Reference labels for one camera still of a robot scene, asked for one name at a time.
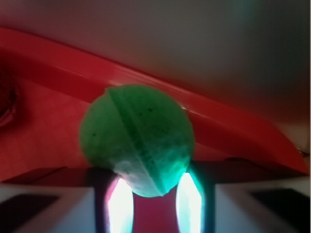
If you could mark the green rubber ball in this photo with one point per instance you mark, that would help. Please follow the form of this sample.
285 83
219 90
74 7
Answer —
141 134

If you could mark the red plastic tray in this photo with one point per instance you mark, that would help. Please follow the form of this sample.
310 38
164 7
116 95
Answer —
56 86

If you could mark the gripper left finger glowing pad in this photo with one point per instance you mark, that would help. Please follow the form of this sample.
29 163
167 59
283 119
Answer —
66 200

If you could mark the crumpled dark red paper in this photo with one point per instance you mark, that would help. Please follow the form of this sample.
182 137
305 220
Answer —
9 96

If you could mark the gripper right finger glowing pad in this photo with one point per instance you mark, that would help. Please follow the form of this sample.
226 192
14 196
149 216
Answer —
241 196

